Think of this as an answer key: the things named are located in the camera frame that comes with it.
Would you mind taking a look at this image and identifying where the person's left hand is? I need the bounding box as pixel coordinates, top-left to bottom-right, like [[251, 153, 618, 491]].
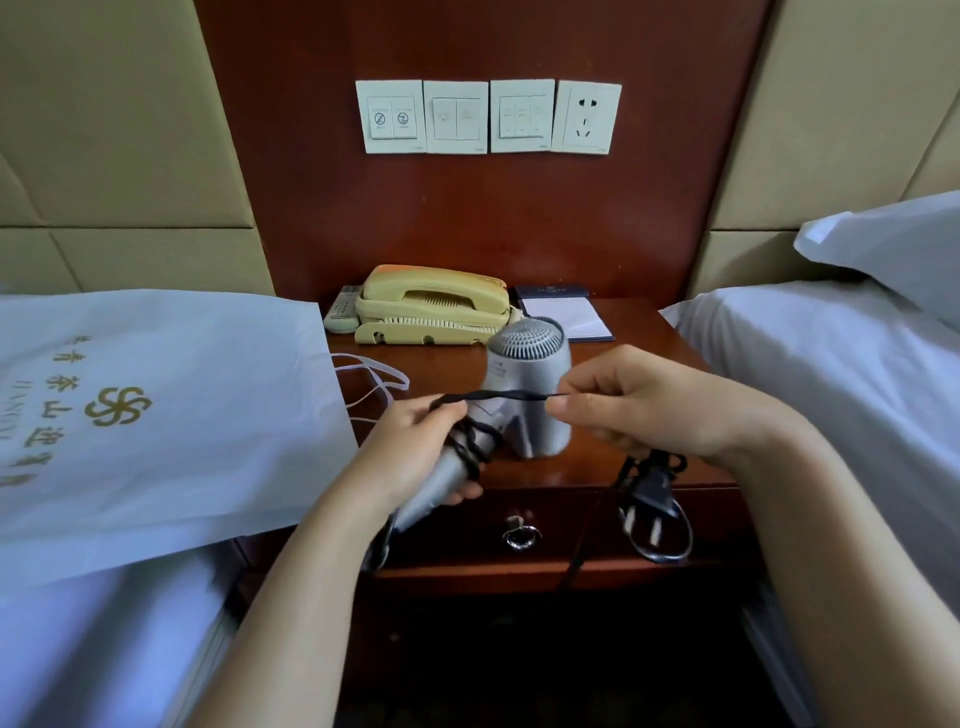
[[339, 394, 489, 520]]

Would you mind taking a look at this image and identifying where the person's right hand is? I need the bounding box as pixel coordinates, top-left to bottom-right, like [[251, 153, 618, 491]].
[[545, 345, 798, 471]]

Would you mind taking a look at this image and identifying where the silver hair dryer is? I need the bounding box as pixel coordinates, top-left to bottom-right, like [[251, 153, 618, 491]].
[[390, 316, 575, 535]]

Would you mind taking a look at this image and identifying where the black power cord with plug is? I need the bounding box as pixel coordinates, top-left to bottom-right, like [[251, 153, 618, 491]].
[[363, 387, 695, 575]]

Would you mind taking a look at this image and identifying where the person's right forearm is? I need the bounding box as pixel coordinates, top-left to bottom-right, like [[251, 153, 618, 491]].
[[718, 420, 960, 728]]

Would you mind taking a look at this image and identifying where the person's left forearm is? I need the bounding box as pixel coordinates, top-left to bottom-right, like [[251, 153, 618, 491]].
[[186, 487, 400, 728]]

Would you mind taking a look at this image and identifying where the brown wooden nightstand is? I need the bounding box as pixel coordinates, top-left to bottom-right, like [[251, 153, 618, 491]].
[[231, 297, 768, 728]]

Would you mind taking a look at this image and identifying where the white notepad paper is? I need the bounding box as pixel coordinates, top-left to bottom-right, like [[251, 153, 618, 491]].
[[521, 297, 613, 340]]

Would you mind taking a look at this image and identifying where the dark notepad holder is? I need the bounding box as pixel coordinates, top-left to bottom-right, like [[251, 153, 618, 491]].
[[512, 282, 617, 345]]

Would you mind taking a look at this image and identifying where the white remote control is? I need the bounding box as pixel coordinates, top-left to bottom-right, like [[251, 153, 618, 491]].
[[323, 284, 366, 336]]

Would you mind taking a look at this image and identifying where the white bag with gold print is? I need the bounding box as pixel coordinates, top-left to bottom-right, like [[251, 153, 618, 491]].
[[0, 288, 411, 591]]

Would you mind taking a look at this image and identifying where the white pillow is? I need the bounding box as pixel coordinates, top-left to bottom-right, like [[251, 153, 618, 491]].
[[792, 190, 960, 333]]

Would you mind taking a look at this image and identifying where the beige padded headboard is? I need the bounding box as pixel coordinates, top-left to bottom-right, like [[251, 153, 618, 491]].
[[685, 0, 960, 303], [0, 0, 276, 298]]

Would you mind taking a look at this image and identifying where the beige corded telephone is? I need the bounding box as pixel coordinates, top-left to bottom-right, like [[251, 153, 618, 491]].
[[354, 264, 523, 348]]

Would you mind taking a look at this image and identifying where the metal ring drawer handle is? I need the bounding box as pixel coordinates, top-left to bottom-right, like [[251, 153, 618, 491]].
[[501, 515, 543, 553]]

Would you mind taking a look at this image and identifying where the brown wooden wall panel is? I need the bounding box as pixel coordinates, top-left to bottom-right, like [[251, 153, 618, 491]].
[[192, 0, 775, 310]]

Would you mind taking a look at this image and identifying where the white wall socket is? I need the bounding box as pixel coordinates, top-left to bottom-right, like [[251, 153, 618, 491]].
[[550, 79, 624, 157]]

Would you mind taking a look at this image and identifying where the white blank-rocker switch panel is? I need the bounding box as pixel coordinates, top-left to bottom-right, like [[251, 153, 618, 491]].
[[423, 80, 491, 156]]

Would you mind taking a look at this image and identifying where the white two-button switch panel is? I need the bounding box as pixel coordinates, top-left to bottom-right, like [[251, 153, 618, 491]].
[[355, 79, 428, 156]]

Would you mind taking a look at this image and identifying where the white three-button switch panel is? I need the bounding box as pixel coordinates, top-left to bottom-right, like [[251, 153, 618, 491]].
[[489, 78, 557, 155]]

